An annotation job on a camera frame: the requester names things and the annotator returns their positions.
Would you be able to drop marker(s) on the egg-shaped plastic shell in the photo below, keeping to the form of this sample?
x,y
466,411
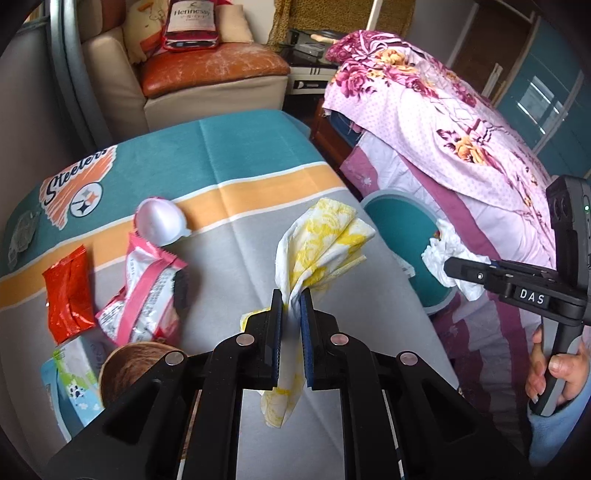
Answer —
x,y
161,221

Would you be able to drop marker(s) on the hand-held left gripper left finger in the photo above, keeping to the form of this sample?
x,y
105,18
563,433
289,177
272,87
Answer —
x,y
276,346

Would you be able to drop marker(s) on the white tissue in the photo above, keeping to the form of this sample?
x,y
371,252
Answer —
x,y
443,254

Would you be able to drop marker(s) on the person's right forearm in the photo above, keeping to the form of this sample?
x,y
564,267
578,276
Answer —
x,y
563,434

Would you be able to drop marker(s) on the wooden door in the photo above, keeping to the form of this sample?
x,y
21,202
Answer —
x,y
494,46

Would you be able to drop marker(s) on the brown round bowl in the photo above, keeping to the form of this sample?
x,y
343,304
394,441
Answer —
x,y
131,369

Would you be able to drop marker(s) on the beige armchair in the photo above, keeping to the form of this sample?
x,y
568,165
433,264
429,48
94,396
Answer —
x,y
111,74

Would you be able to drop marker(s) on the yellow floral paper napkin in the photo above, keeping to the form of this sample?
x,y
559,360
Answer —
x,y
318,240

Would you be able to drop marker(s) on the blue green tissue pack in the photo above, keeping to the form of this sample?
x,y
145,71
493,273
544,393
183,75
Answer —
x,y
74,387

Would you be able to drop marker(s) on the crumpled clear plastic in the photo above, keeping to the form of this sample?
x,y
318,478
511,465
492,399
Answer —
x,y
23,235

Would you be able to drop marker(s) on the teal cabinet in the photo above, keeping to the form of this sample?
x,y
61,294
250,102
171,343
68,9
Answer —
x,y
545,106

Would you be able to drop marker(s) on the beige pillow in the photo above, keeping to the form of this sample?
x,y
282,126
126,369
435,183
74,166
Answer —
x,y
235,25

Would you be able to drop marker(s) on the pink floral quilt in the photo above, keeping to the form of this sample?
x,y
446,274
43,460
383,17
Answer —
x,y
415,115

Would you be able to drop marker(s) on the orange leather seat cushion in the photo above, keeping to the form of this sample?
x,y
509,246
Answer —
x,y
217,64

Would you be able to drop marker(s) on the pink white snack packet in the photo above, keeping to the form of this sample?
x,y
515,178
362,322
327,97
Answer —
x,y
143,300

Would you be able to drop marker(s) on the red snack packet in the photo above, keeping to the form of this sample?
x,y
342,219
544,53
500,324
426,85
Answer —
x,y
69,295

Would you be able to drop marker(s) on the black media stand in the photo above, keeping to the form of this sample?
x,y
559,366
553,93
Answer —
x,y
309,85

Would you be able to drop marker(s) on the grey partition panel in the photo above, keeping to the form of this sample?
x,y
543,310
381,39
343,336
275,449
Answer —
x,y
46,115

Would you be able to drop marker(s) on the yellow cartoon pillow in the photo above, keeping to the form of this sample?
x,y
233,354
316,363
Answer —
x,y
143,32

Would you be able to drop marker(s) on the teal plastic trash bin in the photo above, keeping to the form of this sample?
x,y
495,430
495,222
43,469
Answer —
x,y
397,226

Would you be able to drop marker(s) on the bottle-shaped printed pillow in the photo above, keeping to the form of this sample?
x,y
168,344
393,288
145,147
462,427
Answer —
x,y
191,23

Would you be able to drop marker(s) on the leopard print cloth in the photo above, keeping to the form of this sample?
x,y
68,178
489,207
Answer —
x,y
332,14

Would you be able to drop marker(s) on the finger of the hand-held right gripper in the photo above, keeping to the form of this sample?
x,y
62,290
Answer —
x,y
468,272
521,270

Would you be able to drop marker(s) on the teal orange grey printed tablecloth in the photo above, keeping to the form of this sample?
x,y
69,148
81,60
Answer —
x,y
231,184

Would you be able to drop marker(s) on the person's right hand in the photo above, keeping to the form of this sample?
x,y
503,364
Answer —
x,y
568,374

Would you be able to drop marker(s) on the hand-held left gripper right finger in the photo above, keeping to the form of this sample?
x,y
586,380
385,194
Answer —
x,y
307,350

